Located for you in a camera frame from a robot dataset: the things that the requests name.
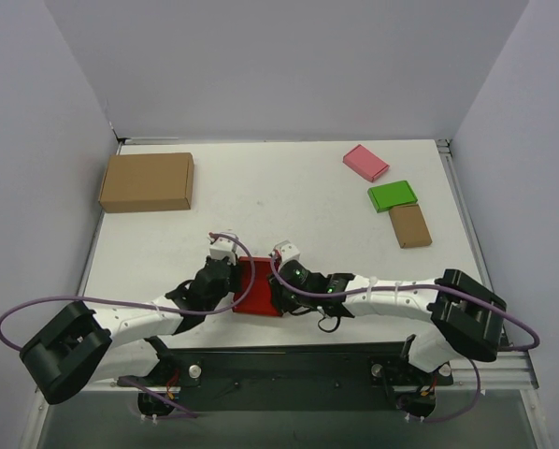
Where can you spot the red paper box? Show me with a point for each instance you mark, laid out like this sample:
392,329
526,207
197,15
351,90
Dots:
258,300

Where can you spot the green paper box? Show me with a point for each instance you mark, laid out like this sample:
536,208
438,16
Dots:
387,196

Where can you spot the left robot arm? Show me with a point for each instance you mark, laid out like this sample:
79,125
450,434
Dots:
66,352

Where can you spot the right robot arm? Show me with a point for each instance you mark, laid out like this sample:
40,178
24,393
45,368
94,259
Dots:
464,317

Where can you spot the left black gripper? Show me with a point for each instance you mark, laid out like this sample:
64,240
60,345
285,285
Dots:
233,279

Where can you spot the large brown cardboard box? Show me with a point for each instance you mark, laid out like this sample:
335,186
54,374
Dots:
148,182

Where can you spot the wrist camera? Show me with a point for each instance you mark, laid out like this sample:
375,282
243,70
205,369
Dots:
284,252
223,247

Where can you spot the pink paper box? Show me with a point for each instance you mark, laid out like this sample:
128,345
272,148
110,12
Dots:
365,163

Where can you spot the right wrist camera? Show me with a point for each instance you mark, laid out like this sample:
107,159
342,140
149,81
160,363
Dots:
284,252

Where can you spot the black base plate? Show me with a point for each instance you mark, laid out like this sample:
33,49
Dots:
341,377

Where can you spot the small brown cardboard box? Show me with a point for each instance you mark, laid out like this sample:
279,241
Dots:
409,226

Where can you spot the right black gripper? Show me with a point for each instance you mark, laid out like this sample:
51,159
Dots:
276,287

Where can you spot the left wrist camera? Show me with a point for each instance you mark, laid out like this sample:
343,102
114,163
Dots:
223,247

